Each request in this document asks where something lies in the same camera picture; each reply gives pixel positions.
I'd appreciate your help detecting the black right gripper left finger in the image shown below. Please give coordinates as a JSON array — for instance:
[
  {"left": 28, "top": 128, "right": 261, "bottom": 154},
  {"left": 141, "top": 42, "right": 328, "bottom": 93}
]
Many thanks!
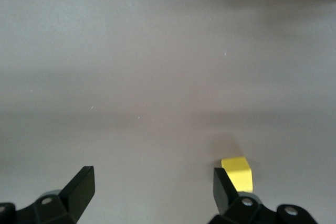
[{"left": 0, "top": 166, "right": 95, "bottom": 224}]

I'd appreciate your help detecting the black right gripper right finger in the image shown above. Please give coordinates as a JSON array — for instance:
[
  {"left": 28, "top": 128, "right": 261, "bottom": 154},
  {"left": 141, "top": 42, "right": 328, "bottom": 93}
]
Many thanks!
[{"left": 208, "top": 167, "right": 318, "bottom": 224}]

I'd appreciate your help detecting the yellow block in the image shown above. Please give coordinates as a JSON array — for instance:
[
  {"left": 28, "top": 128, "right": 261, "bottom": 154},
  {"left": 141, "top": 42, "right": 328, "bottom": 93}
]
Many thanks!
[{"left": 221, "top": 156, "right": 254, "bottom": 194}]

